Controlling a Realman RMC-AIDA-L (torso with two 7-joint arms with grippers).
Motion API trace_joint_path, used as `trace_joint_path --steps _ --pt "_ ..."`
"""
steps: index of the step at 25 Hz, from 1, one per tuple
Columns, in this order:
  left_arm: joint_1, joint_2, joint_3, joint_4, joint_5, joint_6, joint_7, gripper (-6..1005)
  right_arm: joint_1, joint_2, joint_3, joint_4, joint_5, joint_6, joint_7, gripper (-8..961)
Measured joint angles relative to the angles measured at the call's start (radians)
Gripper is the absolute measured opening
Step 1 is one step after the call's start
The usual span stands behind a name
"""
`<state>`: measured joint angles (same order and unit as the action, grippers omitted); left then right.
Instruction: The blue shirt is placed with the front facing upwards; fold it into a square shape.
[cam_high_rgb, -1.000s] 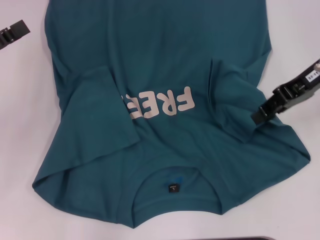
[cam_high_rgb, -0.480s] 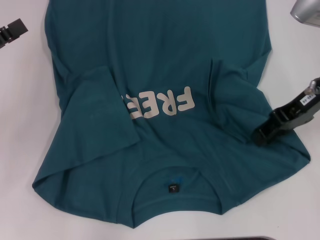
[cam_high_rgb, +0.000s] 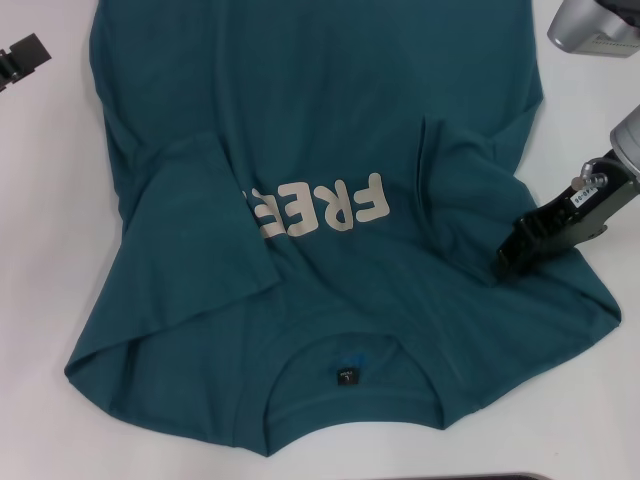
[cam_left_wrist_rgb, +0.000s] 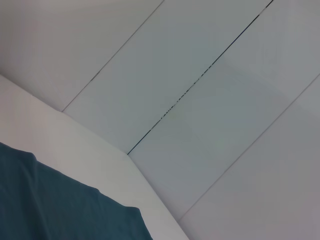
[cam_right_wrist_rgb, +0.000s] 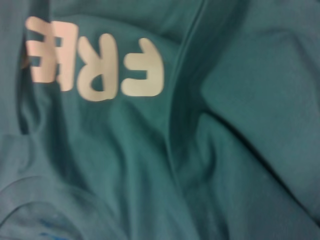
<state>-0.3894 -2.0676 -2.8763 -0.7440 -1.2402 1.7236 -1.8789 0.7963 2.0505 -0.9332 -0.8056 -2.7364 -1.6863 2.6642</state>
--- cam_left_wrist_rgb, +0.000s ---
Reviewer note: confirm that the teal t-shirt with pink print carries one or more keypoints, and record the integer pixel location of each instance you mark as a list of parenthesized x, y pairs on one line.
[(50, 200)]

